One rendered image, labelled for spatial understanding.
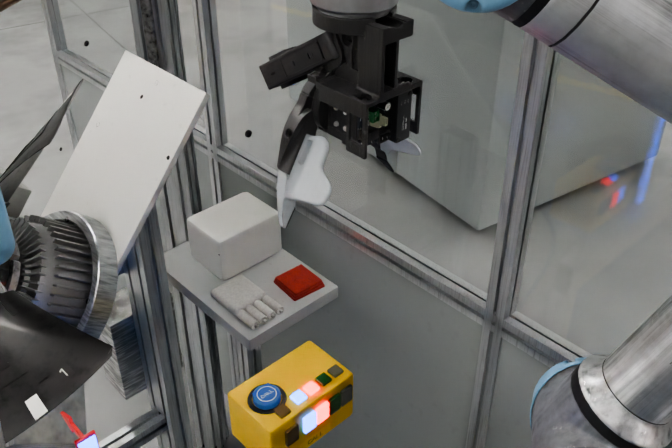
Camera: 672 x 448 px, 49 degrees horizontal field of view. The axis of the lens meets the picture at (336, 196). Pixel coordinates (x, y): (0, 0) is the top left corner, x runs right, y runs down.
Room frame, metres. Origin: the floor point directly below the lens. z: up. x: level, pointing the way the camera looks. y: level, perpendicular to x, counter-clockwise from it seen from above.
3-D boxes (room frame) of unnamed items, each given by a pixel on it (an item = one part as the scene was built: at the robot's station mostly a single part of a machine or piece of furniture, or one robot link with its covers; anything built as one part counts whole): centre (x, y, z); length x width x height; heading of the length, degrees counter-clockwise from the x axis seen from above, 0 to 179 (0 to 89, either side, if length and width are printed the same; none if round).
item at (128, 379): (1.21, 0.44, 0.73); 0.15 x 0.09 x 0.22; 133
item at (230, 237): (1.36, 0.24, 0.91); 0.17 x 0.16 x 0.11; 133
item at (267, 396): (0.73, 0.10, 1.08); 0.04 x 0.04 x 0.02
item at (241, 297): (1.17, 0.18, 0.87); 0.15 x 0.09 x 0.02; 43
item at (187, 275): (1.28, 0.21, 0.84); 0.36 x 0.24 x 0.03; 43
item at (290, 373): (0.76, 0.06, 1.02); 0.16 x 0.10 x 0.11; 133
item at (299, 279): (1.24, 0.08, 0.87); 0.08 x 0.08 x 0.02; 38
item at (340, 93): (0.60, -0.02, 1.62); 0.09 x 0.08 x 0.12; 43
